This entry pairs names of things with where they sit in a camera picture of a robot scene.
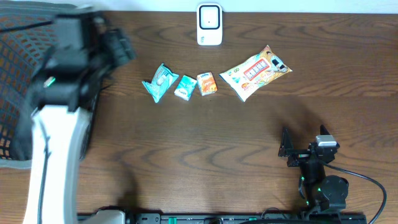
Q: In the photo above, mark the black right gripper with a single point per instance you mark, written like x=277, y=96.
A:
x=286, y=149

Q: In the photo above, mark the teal tissue pack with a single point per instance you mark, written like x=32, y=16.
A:
x=185, y=88

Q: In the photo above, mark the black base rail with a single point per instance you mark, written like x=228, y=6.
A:
x=117, y=216

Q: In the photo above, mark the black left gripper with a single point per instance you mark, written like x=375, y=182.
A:
x=118, y=47

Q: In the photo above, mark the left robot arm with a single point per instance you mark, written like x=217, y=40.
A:
x=59, y=140

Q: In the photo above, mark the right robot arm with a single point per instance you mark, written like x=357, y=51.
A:
x=324, y=193

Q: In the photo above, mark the white barcode scanner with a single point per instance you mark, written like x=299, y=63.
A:
x=209, y=24

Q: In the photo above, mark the orange tissue pack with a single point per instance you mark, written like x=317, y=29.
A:
x=206, y=83

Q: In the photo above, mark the mint Zappy wipes packet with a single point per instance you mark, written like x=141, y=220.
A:
x=163, y=79

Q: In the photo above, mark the large yellow wipes packet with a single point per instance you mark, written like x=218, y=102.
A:
x=257, y=71

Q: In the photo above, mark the grey plastic mesh basket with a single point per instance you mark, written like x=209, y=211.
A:
x=27, y=32

